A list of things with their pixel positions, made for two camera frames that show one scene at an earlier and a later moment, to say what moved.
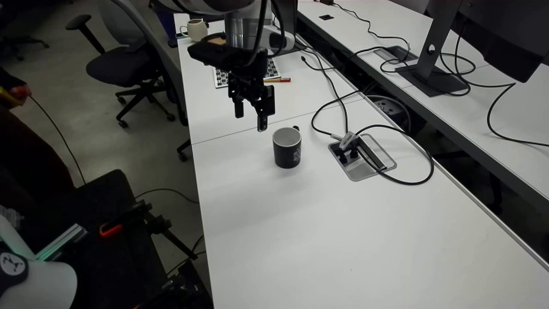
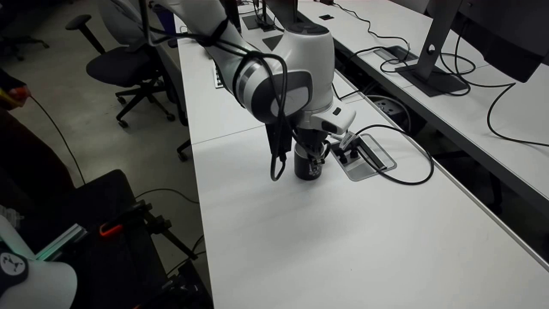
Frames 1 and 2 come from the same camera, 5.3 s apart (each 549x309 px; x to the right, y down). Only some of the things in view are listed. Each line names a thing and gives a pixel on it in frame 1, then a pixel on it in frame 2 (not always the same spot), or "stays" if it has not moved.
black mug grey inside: x=288 y=144 to x=308 y=165
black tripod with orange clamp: x=142 y=218 stays
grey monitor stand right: x=427 y=74 stays
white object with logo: x=47 y=283 stays
